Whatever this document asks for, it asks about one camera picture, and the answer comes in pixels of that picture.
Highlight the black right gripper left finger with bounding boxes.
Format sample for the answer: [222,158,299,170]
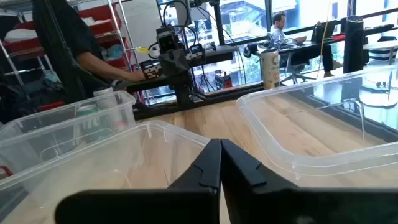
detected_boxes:
[55,138,222,224]

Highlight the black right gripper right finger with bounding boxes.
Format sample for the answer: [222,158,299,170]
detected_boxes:
[221,139,398,224]

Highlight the white orange tall soda can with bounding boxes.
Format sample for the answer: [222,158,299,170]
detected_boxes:
[260,48,281,90]
[93,86,128,133]

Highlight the red storage bin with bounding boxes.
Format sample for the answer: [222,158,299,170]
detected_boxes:
[104,37,132,70]
[2,21,45,54]
[77,4,123,35]

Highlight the clear plastic bin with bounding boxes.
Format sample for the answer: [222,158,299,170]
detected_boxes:
[236,65,398,189]
[0,90,137,175]
[0,120,212,224]

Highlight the person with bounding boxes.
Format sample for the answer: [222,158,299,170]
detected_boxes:
[32,0,147,103]
[269,12,343,78]

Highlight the office chair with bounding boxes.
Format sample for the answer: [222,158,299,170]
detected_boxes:
[279,60,315,85]

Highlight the black desk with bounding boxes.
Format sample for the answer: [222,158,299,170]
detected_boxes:
[244,26,398,60]

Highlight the black laptop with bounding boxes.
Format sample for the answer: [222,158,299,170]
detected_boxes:
[312,20,338,43]

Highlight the black cylinder column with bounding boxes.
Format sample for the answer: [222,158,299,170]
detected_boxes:
[343,15,365,75]

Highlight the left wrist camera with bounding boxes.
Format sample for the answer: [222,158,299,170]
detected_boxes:
[156,27,181,52]

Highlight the black frame post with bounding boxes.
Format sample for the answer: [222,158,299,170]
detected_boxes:
[212,0,227,47]

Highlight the metal wire shelf rack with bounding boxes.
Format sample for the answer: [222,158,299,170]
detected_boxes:
[0,0,139,110]

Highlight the yellow hanging cable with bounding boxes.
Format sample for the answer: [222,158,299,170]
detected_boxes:
[315,0,332,80]

